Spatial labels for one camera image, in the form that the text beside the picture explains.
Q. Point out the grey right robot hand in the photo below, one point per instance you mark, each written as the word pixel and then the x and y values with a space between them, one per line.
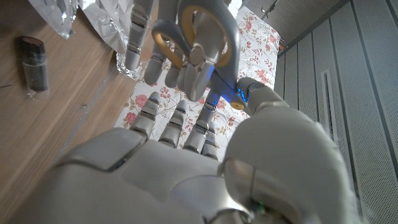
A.
pixel 186 180

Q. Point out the floral backdrop cloth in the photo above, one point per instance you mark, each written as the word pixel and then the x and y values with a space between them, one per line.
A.
pixel 258 59

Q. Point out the aluminum foil sheet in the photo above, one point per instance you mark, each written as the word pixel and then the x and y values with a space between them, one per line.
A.
pixel 105 21

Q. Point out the grey yellow scissors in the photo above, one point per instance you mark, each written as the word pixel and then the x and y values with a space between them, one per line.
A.
pixel 232 46

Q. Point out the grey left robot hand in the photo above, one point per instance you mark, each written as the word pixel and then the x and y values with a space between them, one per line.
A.
pixel 202 40

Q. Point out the small dark battery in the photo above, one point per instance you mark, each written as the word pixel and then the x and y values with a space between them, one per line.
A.
pixel 35 67

